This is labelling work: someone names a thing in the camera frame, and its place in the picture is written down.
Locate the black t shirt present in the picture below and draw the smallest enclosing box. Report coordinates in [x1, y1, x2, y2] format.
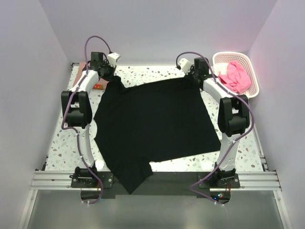
[94, 76, 221, 193]

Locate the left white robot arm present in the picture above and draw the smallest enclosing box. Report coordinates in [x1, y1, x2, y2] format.
[61, 52, 121, 188]

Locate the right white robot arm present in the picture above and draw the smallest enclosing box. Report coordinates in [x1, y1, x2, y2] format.
[178, 58, 250, 188]

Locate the folded pink printed t shirt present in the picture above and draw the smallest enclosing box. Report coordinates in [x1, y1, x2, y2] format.
[73, 62, 108, 90]

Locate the white plastic laundry basket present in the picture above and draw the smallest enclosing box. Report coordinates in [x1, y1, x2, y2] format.
[213, 52, 260, 98]

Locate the pink crumpled t shirt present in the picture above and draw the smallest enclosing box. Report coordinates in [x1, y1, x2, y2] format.
[218, 61, 252, 94]

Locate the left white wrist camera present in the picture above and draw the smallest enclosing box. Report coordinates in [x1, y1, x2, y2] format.
[107, 52, 121, 67]

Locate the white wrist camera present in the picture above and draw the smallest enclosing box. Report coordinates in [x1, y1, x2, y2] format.
[178, 58, 193, 73]
[107, 52, 121, 67]

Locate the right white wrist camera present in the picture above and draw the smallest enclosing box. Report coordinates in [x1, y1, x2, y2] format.
[178, 58, 193, 73]

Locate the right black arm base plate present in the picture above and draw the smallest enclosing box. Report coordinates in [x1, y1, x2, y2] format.
[198, 173, 241, 188]

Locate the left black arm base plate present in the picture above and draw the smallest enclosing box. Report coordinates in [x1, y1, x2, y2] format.
[69, 172, 113, 188]

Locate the aluminium front rail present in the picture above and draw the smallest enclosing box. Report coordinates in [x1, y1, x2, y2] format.
[30, 171, 282, 191]

